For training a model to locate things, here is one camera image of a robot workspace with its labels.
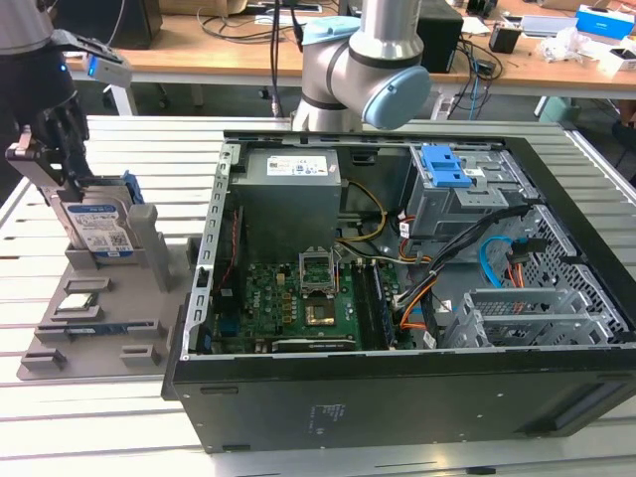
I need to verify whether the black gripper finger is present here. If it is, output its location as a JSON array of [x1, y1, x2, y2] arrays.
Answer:
[[5, 124, 83, 203], [42, 96, 93, 183]]

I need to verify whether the hard disk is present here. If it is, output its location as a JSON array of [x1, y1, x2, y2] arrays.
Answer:
[[35, 171, 145, 259]]

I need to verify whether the metal disk bay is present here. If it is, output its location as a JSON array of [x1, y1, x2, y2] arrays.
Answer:
[[436, 285, 628, 349]]

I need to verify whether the large black box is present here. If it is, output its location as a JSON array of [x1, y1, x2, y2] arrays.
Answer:
[[49, 0, 163, 51]]

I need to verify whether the silver CPU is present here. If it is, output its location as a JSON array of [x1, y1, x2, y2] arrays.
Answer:
[[52, 292, 98, 315]]

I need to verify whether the wooden desk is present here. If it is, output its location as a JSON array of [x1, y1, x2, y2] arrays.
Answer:
[[64, 9, 636, 93]]

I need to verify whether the grey parts rack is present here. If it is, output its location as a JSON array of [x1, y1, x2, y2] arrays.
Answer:
[[17, 203, 205, 383]]

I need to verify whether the blue RAM stick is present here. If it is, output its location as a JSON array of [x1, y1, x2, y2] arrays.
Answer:
[[37, 320, 155, 335]]

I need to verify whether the grey power supply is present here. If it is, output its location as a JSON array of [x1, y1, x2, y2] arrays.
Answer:
[[229, 147, 344, 249]]

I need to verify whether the green motherboard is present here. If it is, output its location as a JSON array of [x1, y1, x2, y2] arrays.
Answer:
[[213, 257, 413, 352]]

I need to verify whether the metal socket cover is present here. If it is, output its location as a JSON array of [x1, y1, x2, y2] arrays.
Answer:
[[297, 248, 339, 298]]

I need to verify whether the CPU socket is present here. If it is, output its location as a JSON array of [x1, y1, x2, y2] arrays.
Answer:
[[303, 292, 339, 327]]

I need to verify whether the black graphics card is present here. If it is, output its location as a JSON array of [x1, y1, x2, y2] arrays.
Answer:
[[257, 336, 359, 354]]

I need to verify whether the black RAM slot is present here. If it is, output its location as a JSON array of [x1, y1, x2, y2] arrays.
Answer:
[[353, 262, 385, 349]]

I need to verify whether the installed RAM stick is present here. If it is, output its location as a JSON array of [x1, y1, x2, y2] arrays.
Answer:
[[371, 262, 398, 348]]

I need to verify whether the blue plastic latch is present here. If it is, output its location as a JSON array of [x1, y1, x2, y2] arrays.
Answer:
[[419, 143, 472, 190]]

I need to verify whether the black speaker box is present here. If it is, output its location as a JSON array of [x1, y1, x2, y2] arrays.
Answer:
[[419, 4, 466, 75]]

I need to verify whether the grey optical drive cage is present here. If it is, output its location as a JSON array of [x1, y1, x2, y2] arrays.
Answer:
[[399, 143, 541, 249]]

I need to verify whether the black PC case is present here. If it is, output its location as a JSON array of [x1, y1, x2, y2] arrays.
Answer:
[[161, 129, 636, 456]]

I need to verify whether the small black box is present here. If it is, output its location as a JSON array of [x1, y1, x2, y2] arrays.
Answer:
[[489, 23, 523, 55]]

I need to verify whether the grey flat tray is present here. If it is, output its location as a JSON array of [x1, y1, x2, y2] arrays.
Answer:
[[521, 14, 577, 39]]

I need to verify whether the clear plastic bag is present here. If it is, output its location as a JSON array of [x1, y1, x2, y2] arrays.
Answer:
[[539, 27, 602, 64]]

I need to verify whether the blue white carton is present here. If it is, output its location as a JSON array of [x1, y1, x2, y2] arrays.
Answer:
[[574, 4, 636, 41]]

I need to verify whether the white box with phone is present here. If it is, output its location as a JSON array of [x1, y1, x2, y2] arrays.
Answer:
[[598, 44, 636, 74]]

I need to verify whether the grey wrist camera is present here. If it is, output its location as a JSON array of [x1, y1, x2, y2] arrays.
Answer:
[[64, 29, 133, 88]]

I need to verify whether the black cable with metal plug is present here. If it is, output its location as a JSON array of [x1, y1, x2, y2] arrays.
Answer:
[[269, 0, 282, 118]]

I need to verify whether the locking lever wire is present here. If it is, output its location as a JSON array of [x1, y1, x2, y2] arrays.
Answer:
[[332, 242, 344, 299]]

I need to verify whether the orange yellow wire bundle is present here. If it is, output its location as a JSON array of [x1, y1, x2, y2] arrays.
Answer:
[[399, 277, 438, 332]]

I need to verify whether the black wire bundle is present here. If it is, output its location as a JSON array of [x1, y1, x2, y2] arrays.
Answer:
[[395, 204, 531, 312]]

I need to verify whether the blue data wire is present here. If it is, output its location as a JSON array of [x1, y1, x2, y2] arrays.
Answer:
[[479, 237, 518, 289]]

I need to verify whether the orange power wire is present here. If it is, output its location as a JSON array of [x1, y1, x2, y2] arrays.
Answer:
[[506, 238, 553, 289]]

